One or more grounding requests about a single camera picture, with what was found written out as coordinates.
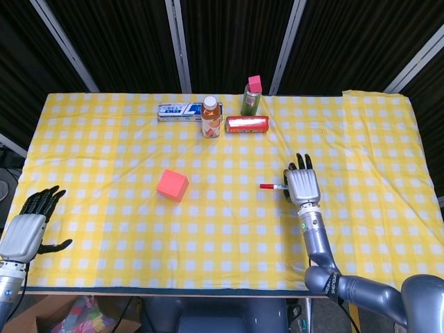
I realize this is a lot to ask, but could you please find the orange tea bottle white cap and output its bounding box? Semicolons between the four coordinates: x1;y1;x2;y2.
200;95;223;139

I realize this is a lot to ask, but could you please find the black pleated curtain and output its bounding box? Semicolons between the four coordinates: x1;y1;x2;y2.
0;0;444;195

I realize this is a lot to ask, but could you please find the small pink foam cube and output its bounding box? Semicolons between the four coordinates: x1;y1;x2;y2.
247;75;263;94

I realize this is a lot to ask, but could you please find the black floor cable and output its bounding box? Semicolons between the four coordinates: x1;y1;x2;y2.
113;297;139;330

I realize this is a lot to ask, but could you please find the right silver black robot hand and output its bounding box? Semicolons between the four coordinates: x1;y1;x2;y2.
282;152;322;207

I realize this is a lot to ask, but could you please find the brown cardboard box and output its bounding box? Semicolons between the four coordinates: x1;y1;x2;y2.
10;294;143;333

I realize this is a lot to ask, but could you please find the green drink can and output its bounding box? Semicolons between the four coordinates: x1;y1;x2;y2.
240;84;263;117

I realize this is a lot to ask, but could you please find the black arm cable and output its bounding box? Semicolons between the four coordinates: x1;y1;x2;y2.
334;294;361;333

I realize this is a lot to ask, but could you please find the white frame post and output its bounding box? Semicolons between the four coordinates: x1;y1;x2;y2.
164;0;193;94
268;0;308;96
383;24;444;94
29;0;101;93

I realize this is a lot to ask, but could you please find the red drink can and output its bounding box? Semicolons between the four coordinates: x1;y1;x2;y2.
225;115;271;135

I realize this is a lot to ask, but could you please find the yellow white checkered tablecloth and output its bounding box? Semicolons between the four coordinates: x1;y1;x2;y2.
6;89;444;291

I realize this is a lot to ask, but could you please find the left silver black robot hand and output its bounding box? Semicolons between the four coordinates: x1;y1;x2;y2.
0;185;74;264

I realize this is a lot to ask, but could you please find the pile of colourful blocks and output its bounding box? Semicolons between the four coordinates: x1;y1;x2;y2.
59;296;119;333

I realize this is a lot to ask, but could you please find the blue white carton box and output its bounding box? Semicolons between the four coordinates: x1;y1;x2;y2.
157;102;204;123

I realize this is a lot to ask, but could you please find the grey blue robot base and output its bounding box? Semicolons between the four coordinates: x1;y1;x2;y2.
142;296;289;333

